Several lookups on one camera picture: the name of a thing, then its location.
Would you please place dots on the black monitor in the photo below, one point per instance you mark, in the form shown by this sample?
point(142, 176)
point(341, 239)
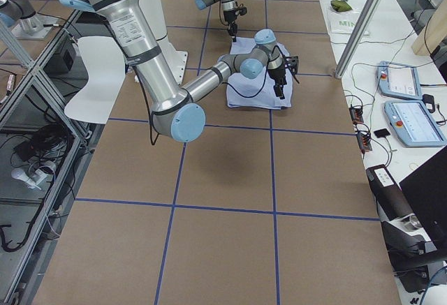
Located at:
point(425, 191)

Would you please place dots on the blue teach pendant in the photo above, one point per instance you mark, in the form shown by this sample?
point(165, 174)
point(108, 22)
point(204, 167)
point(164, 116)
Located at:
point(399, 81)
point(413, 124)

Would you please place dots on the white MINI plastic bag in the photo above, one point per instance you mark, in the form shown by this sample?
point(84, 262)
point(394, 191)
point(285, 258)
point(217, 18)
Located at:
point(342, 22)

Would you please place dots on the black monitor stand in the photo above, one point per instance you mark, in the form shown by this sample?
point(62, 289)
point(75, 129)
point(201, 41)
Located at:
point(415, 259)

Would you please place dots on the green fabric pouch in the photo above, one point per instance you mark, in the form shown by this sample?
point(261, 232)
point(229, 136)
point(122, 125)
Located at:
point(340, 6)

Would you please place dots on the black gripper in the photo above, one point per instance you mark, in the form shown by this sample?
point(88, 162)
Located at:
point(229, 18)
point(278, 75)

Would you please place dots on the far blue teach pendant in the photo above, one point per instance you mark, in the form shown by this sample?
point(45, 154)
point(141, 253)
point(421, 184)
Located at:
point(399, 81)

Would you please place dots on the aluminium frame post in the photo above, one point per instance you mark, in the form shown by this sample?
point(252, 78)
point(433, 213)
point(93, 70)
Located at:
point(365, 17)

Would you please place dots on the white plastic chair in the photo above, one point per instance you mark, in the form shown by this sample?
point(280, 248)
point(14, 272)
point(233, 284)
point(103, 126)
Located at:
point(105, 67)

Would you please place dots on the near blue teach pendant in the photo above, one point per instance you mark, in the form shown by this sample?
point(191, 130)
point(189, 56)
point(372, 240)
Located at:
point(413, 124)

